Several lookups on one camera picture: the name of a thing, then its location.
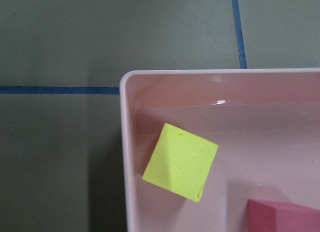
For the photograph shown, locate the yellow foam block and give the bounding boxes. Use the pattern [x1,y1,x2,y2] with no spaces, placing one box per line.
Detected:
[142,123,219,202]

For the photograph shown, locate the red foam block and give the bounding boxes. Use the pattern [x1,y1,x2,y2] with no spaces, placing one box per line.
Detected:
[247,199,320,231]

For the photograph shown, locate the pink plastic bin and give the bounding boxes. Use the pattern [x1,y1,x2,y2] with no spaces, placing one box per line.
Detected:
[120,68,320,231]

